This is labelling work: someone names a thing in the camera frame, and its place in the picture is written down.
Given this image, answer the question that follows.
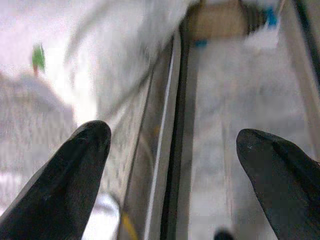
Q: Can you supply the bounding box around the brown cardboard box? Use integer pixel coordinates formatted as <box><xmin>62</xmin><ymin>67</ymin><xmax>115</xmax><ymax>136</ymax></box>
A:
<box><xmin>186</xmin><ymin>0</ymin><xmax>251</xmax><ymax>42</ymax></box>

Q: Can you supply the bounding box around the white pillow green tree print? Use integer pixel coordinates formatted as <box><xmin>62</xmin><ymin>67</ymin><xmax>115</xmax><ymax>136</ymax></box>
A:
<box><xmin>0</xmin><ymin>42</ymin><xmax>76</xmax><ymax>176</ymax></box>

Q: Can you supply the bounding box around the small blue object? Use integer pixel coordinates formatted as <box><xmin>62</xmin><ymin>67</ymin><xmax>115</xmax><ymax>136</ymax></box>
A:
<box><xmin>264</xmin><ymin>7</ymin><xmax>279</xmax><ymax>28</ymax></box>

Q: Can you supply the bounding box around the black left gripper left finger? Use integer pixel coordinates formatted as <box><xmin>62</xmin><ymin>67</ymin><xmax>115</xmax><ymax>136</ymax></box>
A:
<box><xmin>0</xmin><ymin>119</ymin><xmax>112</xmax><ymax>240</ymax></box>

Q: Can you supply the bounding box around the white quilted mattress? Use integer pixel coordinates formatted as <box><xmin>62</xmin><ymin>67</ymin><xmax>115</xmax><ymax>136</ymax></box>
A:
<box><xmin>0</xmin><ymin>0</ymin><xmax>182</xmax><ymax>240</ymax></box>

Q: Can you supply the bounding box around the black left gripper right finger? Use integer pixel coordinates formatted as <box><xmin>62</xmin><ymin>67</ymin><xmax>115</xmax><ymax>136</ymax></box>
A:
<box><xmin>236</xmin><ymin>128</ymin><xmax>320</xmax><ymax>240</ymax></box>

